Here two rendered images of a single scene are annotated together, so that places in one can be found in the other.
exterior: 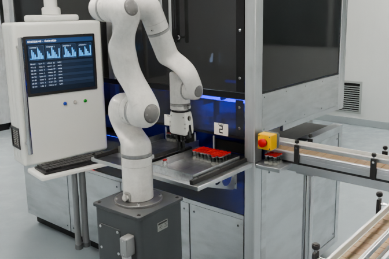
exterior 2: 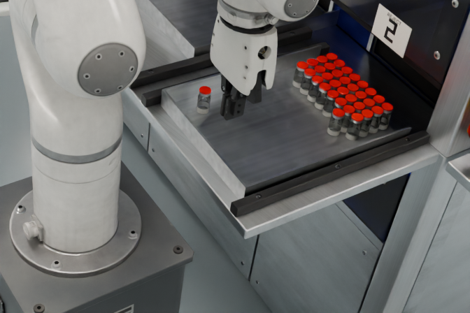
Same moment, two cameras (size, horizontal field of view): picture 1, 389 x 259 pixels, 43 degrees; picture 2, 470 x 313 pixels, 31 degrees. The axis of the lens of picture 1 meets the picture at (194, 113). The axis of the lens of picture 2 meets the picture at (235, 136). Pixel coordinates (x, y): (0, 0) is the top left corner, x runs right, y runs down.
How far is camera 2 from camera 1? 108 cm
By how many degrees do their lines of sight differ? 30
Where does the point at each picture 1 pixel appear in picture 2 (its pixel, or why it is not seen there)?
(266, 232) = (430, 279)
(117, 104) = not seen: outside the picture
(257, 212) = (417, 251)
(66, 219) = not seen: hidden behind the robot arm
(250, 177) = (426, 181)
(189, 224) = not seen: hidden behind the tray
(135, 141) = (63, 113)
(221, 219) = (334, 217)
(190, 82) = not seen: outside the picture
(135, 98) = (54, 17)
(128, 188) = (40, 213)
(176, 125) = (225, 56)
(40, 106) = not seen: outside the picture
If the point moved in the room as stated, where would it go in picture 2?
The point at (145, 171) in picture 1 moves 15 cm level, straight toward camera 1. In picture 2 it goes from (87, 192) to (47, 278)
